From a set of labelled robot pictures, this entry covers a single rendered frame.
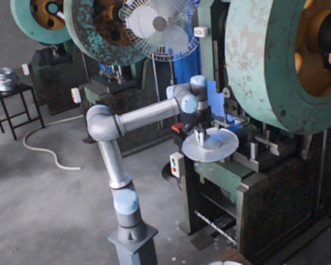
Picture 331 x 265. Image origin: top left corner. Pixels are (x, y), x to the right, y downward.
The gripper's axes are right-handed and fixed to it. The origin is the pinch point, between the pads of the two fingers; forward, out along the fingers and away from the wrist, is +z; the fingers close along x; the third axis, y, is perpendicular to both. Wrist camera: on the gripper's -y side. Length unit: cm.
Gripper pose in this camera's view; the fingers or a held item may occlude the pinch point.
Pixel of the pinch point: (200, 144)
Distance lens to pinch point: 172.7
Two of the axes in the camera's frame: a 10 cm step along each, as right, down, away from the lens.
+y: 8.2, -3.4, 4.7
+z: 1.1, 8.9, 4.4
